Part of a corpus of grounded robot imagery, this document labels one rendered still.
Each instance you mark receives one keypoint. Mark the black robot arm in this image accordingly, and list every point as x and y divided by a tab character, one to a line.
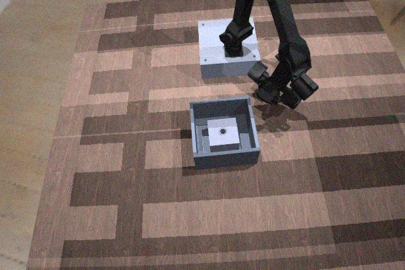
293	52

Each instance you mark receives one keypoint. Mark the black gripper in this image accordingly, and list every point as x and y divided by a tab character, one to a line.
289	97

